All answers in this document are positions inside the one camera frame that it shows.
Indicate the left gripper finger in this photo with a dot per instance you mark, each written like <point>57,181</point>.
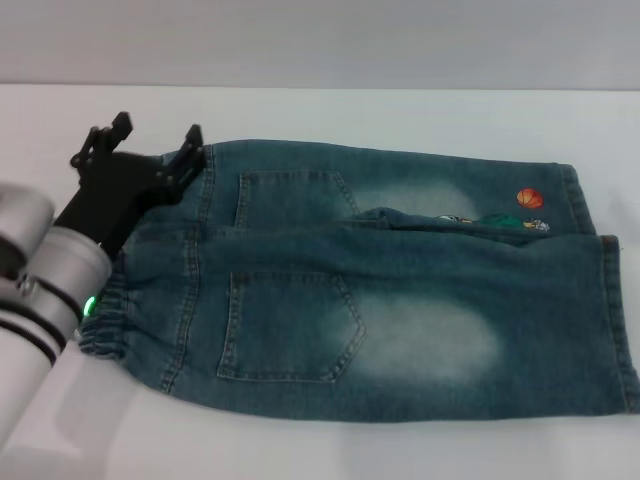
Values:
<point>102,142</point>
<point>187,160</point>

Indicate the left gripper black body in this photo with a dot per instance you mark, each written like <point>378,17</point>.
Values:
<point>120,185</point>

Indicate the blue denim shorts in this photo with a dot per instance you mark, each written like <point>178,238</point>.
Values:
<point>400,310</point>

